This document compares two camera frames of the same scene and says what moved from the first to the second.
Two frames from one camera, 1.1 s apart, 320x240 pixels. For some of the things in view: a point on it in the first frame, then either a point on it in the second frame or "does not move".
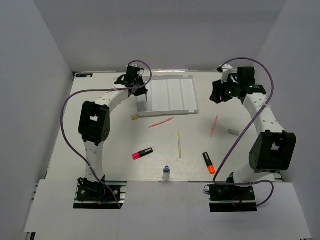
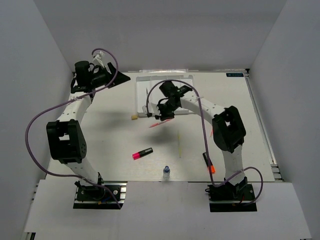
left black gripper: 142,91 → 110,77
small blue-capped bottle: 166,173 does not move
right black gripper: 218,91 → 162,116
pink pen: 167,119 does not move
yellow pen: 179,144 does not move
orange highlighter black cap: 211,167 does not move
